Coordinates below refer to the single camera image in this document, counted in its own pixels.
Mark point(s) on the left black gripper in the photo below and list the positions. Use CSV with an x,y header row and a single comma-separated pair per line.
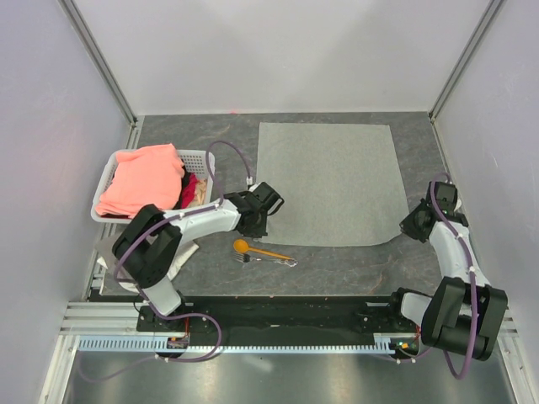
x,y
258,232

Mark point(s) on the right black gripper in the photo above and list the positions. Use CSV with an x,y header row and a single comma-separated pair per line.
x,y
407,226

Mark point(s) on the grey cloth napkin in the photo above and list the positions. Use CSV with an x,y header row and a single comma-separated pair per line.
x,y
341,184

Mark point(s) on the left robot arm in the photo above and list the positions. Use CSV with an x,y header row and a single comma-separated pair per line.
x,y
148,245

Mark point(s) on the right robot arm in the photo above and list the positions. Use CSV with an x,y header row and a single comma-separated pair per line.
x,y
465,313

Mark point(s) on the orange plastic spoon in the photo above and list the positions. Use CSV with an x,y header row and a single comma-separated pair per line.
x,y
241,246

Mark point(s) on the beige patterned cloth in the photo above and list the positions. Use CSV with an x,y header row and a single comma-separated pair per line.
x,y
200,194

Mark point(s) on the dark red cloth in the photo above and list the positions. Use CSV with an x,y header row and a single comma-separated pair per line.
x,y
187,194

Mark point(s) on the white plastic basket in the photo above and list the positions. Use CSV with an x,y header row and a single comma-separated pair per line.
x,y
194,162

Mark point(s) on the salmon pink folded cloth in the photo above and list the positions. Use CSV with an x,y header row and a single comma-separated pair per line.
x,y
151,175

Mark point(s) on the grey and white cloth pile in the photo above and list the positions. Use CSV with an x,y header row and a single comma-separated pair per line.
x,y
107,261

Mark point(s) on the clear-handled metal fork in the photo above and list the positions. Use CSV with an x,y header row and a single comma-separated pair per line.
x,y
246,258

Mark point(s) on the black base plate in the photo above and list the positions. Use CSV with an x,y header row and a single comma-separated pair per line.
x,y
362,314

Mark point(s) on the blue-grey cable duct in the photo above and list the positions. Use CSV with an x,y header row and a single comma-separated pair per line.
x,y
382,344

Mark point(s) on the right aluminium frame post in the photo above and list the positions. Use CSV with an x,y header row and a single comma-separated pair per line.
x,y
477,36

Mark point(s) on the aluminium frame post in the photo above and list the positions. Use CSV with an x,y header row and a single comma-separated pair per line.
x,y
477,36
84,33

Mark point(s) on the left aluminium frame post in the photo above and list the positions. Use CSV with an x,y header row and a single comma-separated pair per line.
x,y
84,33

